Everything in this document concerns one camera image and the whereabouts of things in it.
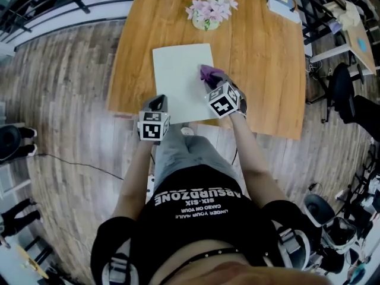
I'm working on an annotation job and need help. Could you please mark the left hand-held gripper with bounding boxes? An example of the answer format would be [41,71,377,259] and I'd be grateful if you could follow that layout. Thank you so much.
[137,94,172,142]

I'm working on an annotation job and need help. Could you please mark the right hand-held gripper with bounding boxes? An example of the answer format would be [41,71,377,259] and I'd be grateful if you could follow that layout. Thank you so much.
[202,71,247,119]

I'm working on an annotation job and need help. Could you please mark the purple cloth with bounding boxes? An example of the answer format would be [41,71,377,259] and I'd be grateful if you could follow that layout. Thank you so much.
[199,64,223,83]

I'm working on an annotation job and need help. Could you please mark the white paper sheet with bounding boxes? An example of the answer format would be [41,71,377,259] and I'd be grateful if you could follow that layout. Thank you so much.
[152,43,219,125]

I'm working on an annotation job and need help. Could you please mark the person's left forearm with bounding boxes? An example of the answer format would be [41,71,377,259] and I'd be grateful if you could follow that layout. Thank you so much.
[111,141,154,219]

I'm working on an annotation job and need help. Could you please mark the person's right forearm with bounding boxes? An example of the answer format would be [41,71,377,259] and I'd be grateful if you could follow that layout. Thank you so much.
[230,113,290,210]

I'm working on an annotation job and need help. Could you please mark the person's grey trousers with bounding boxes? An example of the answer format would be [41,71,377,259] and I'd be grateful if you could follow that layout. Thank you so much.
[153,123,243,195]

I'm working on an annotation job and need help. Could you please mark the pink flowers in pot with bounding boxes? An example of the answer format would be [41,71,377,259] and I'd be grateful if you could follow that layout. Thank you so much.
[185,0,239,31]

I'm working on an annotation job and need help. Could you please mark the white flat box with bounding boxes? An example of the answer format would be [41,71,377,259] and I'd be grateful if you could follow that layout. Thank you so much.
[266,0,302,23]

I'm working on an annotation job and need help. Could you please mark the black swivel office chair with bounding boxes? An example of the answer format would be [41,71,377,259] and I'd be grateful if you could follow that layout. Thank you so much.
[322,62,366,124]

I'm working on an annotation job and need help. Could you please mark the person's black printed t-shirt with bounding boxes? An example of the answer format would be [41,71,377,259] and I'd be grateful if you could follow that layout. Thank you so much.
[90,164,323,285]

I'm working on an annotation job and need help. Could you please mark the wooden side table white legs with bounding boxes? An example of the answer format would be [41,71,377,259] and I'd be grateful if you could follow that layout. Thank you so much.
[308,1,378,77]

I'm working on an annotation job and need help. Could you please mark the beige bag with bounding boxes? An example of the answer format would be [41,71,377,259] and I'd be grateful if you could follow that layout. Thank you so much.
[338,3,362,29]

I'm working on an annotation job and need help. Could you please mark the black studded choker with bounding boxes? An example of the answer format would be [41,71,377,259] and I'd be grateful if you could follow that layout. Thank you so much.
[161,246,240,283]

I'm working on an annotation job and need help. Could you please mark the black cable on floor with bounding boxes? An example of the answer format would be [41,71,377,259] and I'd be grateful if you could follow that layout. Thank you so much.
[32,153,124,181]

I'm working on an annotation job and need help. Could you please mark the grey shoulder strap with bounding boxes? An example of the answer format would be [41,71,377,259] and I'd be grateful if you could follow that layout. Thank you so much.
[103,252,134,285]
[277,229,311,270]

